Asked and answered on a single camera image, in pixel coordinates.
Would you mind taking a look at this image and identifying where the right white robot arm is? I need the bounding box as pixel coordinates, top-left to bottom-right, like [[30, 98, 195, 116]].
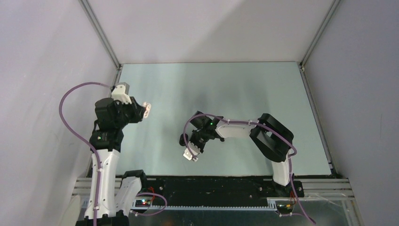
[[179, 111, 298, 198]]

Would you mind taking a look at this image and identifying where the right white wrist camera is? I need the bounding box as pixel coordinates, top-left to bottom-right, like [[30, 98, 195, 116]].
[[183, 142, 200, 162]]

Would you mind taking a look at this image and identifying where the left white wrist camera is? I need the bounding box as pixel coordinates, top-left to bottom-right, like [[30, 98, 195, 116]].
[[111, 82, 132, 105]]

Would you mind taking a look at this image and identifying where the white earbud charging case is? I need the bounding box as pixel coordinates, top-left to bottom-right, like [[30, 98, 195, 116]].
[[143, 102, 152, 119]]

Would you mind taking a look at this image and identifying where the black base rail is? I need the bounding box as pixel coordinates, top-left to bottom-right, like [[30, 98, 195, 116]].
[[138, 176, 304, 208]]

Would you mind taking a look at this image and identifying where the right aluminium frame post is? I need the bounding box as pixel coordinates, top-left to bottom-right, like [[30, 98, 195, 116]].
[[299, 0, 342, 72]]

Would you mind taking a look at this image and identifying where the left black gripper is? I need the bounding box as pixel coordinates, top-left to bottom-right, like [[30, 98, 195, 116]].
[[114, 97, 146, 129]]

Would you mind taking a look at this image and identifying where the purple cable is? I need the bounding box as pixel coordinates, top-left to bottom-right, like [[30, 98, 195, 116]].
[[59, 82, 168, 226], [183, 113, 316, 225]]

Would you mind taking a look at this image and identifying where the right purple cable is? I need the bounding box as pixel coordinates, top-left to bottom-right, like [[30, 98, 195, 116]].
[[183, 113, 316, 225]]

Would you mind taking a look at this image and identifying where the aluminium frame post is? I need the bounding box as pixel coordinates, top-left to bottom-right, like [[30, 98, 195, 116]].
[[78, 0, 121, 70], [299, 0, 342, 72]]

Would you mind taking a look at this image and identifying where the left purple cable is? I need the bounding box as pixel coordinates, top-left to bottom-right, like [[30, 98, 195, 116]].
[[59, 82, 168, 226]]

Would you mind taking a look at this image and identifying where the left aluminium frame post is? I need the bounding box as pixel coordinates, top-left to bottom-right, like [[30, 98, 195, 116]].
[[78, 0, 121, 70]]

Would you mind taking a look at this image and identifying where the black earbud charging case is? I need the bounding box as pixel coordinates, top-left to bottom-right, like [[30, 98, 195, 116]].
[[179, 133, 187, 146]]

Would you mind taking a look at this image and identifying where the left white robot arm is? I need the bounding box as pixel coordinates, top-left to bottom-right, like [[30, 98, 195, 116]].
[[76, 97, 151, 226]]

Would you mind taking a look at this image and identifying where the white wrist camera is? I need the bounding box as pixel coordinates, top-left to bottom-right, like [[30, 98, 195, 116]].
[[183, 142, 200, 162], [111, 82, 132, 105]]

